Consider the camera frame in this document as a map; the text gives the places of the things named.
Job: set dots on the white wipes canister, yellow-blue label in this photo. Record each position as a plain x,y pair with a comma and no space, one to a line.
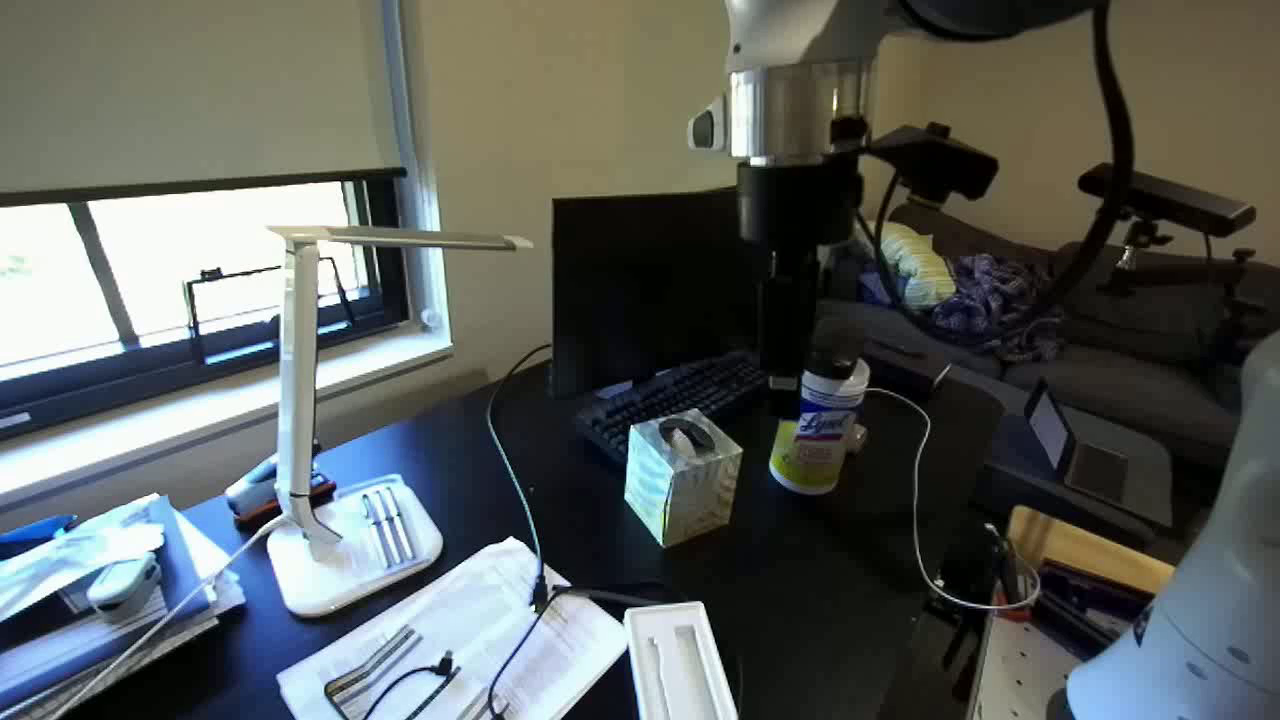
819,440

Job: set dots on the blue and red stapler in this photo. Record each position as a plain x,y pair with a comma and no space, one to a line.
262,486

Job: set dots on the white desk lamp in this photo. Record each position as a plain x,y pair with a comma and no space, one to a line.
303,401

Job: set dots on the white booklet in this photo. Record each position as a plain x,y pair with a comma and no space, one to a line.
575,645

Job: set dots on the white handheld device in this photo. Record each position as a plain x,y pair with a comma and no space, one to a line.
124,586

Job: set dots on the black computer monitor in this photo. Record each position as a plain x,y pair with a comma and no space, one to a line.
643,281

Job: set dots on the black keyboard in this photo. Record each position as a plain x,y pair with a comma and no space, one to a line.
665,393

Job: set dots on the stack of papers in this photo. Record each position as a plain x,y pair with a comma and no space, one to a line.
82,653

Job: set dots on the black stereo camera on tripod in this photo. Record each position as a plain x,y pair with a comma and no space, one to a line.
1164,203

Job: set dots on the white perforated robot table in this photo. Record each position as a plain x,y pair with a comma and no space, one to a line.
1012,672

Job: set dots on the grey laptop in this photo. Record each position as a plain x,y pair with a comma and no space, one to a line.
1102,472

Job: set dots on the blue folder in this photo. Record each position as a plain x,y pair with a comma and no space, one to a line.
33,534

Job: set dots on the pale yellow pillow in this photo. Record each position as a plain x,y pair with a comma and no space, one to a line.
922,266

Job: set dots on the white paper stack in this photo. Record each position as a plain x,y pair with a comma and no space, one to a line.
543,586

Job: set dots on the white paper sheet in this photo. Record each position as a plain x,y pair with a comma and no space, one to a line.
440,606

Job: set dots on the purple patterned cloth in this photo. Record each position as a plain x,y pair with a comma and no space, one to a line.
995,303

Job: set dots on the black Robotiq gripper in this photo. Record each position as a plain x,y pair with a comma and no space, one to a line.
797,206

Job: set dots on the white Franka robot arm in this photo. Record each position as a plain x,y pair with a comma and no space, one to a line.
1202,600

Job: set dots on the dark-framed eyeglasses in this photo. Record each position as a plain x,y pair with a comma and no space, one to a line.
357,669

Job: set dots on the beige roller blind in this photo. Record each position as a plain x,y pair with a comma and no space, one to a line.
202,81

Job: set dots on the grey couch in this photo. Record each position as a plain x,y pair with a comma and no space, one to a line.
1145,374

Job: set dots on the dark window frame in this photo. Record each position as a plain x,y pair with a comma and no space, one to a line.
133,366

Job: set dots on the pale green tissue box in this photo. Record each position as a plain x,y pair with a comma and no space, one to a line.
682,495

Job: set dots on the light wooden board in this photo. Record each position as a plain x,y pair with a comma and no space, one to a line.
1083,543

